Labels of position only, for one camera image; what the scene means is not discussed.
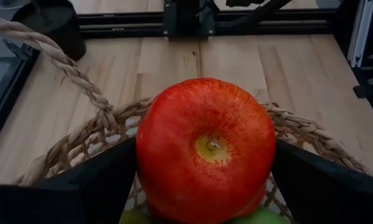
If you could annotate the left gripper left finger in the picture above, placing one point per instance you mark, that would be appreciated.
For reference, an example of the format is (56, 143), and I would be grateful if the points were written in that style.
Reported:
(65, 199)

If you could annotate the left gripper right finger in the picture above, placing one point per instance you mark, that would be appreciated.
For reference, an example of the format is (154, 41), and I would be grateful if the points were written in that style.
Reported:
(329, 199)

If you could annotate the green apple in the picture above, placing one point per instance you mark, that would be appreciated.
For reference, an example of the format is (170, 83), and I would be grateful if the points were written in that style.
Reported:
(261, 217)

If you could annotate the green pear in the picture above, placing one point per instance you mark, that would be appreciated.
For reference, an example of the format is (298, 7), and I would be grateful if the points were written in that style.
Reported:
(135, 217)

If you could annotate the red apple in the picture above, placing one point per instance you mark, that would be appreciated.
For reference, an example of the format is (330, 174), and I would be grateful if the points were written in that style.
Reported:
(255, 199)
(205, 140)

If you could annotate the woven seagrass basket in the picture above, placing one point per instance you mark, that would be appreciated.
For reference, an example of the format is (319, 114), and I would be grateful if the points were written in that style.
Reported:
(81, 82)

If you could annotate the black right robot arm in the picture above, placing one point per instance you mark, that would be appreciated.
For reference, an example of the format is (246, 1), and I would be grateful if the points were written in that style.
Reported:
(189, 18)

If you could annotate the grey woven placemat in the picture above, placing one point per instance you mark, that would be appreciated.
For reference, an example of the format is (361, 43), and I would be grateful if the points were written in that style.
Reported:
(133, 130)

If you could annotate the black plant pot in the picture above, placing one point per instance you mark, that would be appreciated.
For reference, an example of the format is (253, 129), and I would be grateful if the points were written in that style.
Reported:
(56, 28)

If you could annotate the silver aluminium post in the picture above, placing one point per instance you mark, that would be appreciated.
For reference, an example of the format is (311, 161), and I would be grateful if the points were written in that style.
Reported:
(360, 31)

